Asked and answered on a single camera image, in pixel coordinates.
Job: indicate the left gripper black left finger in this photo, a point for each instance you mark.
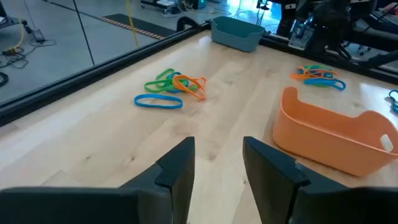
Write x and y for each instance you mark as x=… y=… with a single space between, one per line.
x=174 y=186

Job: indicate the computer with glowing lights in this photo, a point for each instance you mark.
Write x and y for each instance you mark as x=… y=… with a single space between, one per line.
x=199 y=3

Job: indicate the orange plastic basket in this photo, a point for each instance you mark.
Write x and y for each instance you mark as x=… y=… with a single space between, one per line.
x=326 y=146

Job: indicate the blue rubber band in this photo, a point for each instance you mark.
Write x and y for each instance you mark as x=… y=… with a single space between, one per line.
x=174 y=74
x=136 y=101
x=391 y=95
x=329 y=75
x=343 y=86

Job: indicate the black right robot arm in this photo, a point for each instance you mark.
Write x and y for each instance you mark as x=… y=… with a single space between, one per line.
x=326 y=21

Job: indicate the black power brick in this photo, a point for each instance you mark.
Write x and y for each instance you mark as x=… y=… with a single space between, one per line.
x=38 y=35

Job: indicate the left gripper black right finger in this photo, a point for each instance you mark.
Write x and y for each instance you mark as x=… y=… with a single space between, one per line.
x=273 y=186

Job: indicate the grey-blue plastic basket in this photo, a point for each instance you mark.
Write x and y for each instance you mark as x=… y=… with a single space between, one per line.
x=233 y=40

